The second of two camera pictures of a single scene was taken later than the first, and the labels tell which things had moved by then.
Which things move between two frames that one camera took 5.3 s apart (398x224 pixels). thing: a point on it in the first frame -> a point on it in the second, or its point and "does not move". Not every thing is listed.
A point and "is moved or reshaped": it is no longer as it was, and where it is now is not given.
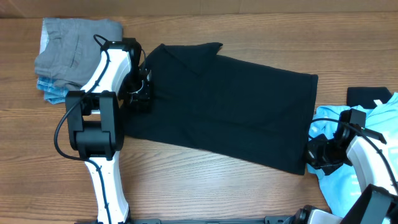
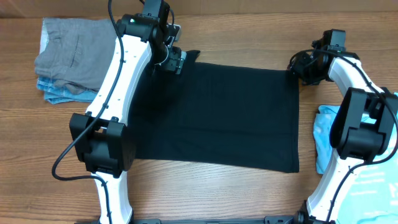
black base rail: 267,220 does not move
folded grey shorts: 70,48 does not move
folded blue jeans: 51,93 does not move
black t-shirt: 227,107 is moved or reshaped
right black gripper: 318,154 -> 302,72
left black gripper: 145,98 -> 176,60
